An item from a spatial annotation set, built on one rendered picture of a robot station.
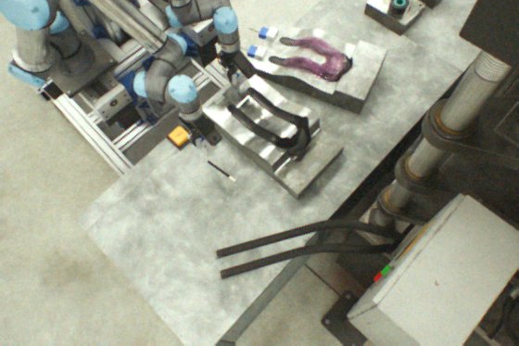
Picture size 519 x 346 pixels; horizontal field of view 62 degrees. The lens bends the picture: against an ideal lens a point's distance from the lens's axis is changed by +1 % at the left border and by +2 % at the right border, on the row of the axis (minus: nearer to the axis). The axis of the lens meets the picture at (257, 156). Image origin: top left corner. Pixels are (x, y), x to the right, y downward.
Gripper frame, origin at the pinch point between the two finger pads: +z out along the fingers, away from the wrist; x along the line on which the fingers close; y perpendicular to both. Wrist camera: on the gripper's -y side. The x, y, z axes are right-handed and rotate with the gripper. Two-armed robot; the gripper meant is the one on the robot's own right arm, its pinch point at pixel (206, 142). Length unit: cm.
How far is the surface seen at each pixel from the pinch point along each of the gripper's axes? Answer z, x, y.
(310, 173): 9.0, -19.2, -33.3
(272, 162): 1.8, -10.9, -22.7
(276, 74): 8.9, -43.0, 5.4
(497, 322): 18, -23, -110
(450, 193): -34, -24, -72
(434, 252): -52, -2, -76
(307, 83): 6.5, -46.9, -7.6
